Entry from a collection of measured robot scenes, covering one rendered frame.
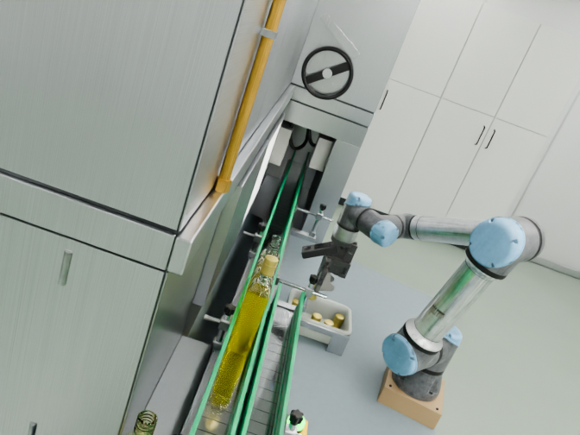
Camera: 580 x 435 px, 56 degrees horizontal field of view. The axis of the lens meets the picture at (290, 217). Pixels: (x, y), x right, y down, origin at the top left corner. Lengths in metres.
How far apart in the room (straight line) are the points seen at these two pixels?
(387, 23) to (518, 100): 3.16
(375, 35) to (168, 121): 1.66
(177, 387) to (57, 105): 0.74
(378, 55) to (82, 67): 1.69
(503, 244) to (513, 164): 4.15
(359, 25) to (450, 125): 3.05
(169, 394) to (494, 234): 0.83
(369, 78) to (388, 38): 0.17
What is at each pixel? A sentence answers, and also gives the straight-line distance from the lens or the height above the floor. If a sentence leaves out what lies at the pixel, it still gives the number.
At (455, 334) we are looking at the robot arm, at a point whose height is 1.04.
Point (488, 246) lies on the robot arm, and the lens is 1.36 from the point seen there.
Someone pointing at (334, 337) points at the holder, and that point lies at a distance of 1.81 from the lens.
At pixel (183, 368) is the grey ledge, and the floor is 0.88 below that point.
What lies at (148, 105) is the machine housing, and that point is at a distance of 0.75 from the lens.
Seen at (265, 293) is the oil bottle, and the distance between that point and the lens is 1.35.
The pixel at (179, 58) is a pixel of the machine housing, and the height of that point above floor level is 1.63.
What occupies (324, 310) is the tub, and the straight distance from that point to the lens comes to 1.94.
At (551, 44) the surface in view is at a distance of 5.37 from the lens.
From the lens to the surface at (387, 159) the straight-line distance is 5.26.
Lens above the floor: 1.76
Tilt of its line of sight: 22 degrees down
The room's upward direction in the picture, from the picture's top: 20 degrees clockwise
